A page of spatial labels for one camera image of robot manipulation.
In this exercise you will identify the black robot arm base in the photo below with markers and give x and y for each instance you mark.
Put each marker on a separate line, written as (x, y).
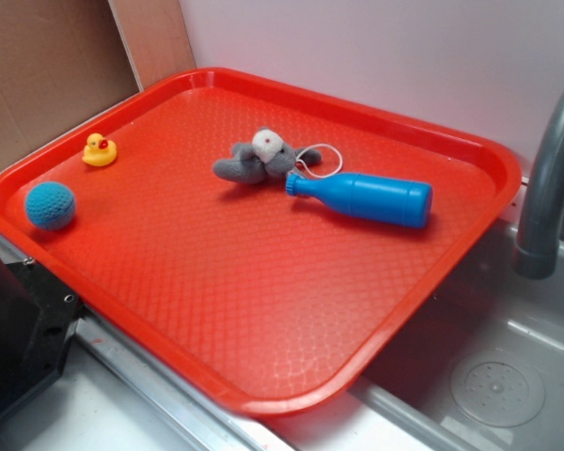
(37, 320)

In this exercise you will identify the blue plastic bottle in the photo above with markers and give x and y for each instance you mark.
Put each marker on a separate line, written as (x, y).
(392, 201)

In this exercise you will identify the red plastic tray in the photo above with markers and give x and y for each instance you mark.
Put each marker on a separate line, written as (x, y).
(269, 304)

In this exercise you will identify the grey plush toy animal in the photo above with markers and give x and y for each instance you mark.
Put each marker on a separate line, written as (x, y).
(269, 156)

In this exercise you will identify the yellow rubber duck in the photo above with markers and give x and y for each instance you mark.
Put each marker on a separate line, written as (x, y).
(99, 151)

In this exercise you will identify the blue knitted ball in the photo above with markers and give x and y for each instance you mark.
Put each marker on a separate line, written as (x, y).
(50, 206)

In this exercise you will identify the grey toy faucet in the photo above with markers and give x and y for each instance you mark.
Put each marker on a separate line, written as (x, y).
(541, 225)

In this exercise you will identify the grey toy sink basin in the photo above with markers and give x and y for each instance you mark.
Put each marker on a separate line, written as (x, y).
(480, 365)

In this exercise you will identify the brown cardboard panel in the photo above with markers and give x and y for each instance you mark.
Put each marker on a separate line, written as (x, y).
(63, 62)

